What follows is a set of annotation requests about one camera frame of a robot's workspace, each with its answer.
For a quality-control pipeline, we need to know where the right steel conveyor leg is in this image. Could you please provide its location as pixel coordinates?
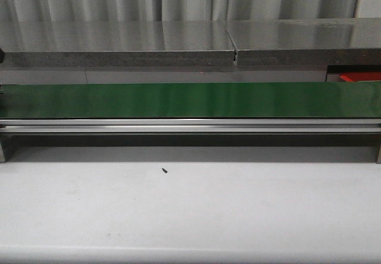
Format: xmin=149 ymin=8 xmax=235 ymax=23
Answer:
xmin=374 ymin=134 xmax=381 ymax=164

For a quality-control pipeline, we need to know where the red plastic tray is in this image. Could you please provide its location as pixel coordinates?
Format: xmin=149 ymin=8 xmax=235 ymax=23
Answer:
xmin=339 ymin=72 xmax=381 ymax=82

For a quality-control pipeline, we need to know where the green conveyor belt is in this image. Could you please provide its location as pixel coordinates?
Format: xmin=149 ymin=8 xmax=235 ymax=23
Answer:
xmin=1 ymin=82 xmax=380 ymax=119

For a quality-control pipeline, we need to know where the grey stone slab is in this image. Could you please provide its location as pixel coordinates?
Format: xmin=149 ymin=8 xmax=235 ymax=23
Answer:
xmin=226 ymin=18 xmax=380 ymax=66
xmin=1 ymin=21 xmax=235 ymax=68

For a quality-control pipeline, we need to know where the right grey stone slab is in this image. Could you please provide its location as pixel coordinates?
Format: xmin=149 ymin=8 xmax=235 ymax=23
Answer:
xmin=226 ymin=18 xmax=380 ymax=66

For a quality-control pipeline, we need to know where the left grey stone slab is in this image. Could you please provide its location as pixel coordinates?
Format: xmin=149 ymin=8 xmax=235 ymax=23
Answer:
xmin=1 ymin=21 xmax=235 ymax=68

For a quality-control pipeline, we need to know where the aluminium conveyor frame rail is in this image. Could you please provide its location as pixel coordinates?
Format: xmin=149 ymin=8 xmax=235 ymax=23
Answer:
xmin=1 ymin=118 xmax=380 ymax=134

